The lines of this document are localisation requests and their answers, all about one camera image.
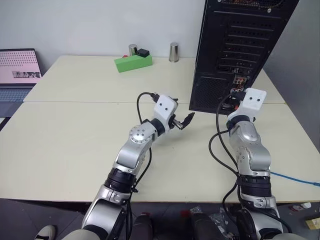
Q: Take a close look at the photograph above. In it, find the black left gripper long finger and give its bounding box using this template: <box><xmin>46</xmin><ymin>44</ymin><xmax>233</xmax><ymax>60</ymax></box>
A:
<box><xmin>179</xmin><ymin>112</ymin><xmax>196</xmax><ymax>131</ymax></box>

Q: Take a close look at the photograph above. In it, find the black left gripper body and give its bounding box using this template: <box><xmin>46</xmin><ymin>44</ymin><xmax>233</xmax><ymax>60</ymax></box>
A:
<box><xmin>167</xmin><ymin>114</ymin><xmax>184</xmax><ymax>131</ymax></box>

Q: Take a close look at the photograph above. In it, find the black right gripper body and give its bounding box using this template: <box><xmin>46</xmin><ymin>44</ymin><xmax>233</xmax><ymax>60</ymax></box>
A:
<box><xmin>221</xmin><ymin>91</ymin><xmax>246</xmax><ymax>112</ymax></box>

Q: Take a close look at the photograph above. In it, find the black computer tower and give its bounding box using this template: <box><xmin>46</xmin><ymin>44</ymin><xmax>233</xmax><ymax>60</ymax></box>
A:
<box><xmin>188</xmin><ymin>0</ymin><xmax>301</xmax><ymax>116</ymax></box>

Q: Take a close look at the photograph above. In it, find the tall metal cup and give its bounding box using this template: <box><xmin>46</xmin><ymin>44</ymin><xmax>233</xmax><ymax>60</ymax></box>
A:
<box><xmin>168</xmin><ymin>42</ymin><xmax>179</xmax><ymax>63</ymax></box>

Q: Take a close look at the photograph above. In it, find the green rectangular box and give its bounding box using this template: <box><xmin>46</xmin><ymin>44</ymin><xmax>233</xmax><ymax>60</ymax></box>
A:
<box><xmin>113</xmin><ymin>53</ymin><xmax>153</xmax><ymax>74</ymax></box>

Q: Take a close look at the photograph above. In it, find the small black device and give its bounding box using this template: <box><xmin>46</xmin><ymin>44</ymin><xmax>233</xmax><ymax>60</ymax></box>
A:
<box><xmin>135</xmin><ymin>48</ymin><xmax>151</xmax><ymax>58</ymax></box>

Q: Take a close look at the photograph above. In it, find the short metal cylinder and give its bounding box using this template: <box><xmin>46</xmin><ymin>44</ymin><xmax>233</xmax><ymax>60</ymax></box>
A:
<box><xmin>128</xmin><ymin>43</ymin><xmax>139</xmax><ymax>57</ymax></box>

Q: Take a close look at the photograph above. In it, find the clear plastic bag of parts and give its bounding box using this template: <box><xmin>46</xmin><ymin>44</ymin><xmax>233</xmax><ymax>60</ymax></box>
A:
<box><xmin>209</xmin><ymin>206</ymin><xmax>229</xmax><ymax>227</ymax></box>

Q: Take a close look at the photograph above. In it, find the dark rounded shape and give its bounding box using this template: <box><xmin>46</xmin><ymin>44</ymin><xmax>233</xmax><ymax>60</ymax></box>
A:
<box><xmin>134</xmin><ymin>214</ymin><xmax>154</xmax><ymax>240</ymax></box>
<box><xmin>189</xmin><ymin>211</ymin><xmax>227</xmax><ymax>240</ymax></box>

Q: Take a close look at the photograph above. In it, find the yellow cardboard box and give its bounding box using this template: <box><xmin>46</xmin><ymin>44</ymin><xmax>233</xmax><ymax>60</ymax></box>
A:
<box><xmin>304</xmin><ymin>215</ymin><xmax>320</xmax><ymax>230</ymax></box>

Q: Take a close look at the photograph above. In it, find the open laptop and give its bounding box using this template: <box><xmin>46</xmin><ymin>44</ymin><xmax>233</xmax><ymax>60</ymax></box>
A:
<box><xmin>0</xmin><ymin>48</ymin><xmax>44</xmax><ymax>104</ymax></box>

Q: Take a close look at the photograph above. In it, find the white shoe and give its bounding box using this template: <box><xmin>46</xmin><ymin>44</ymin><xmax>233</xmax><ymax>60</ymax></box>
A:
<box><xmin>33</xmin><ymin>224</ymin><xmax>57</xmax><ymax>240</ymax></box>

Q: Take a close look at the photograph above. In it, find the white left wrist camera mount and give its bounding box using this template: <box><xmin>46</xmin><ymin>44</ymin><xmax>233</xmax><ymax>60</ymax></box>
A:
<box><xmin>152</xmin><ymin>94</ymin><xmax>179</xmax><ymax>127</ymax></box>

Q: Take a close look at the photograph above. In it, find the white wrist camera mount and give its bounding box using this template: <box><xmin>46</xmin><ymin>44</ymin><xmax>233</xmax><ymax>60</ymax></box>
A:
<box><xmin>152</xmin><ymin>94</ymin><xmax>179</xmax><ymax>127</ymax></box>
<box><xmin>227</xmin><ymin>87</ymin><xmax>268</xmax><ymax>121</ymax></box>

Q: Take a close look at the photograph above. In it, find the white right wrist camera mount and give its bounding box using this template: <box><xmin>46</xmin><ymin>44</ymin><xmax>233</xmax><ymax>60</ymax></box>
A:
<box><xmin>227</xmin><ymin>87</ymin><xmax>268</xmax><ymax>121</ymax></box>

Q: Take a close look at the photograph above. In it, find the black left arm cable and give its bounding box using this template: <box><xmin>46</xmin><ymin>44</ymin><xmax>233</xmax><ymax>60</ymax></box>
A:
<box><xmin>126</xmin><ymin>91</ymin><xmax>161</xmax><ymax>240</ymax></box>

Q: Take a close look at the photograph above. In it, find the blue ethernet cable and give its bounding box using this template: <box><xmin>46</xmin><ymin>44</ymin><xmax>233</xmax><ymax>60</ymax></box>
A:
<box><xmin>270</xmin><ymin>171</ymin><xmax>320</xmax><ymax>187</ymax></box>

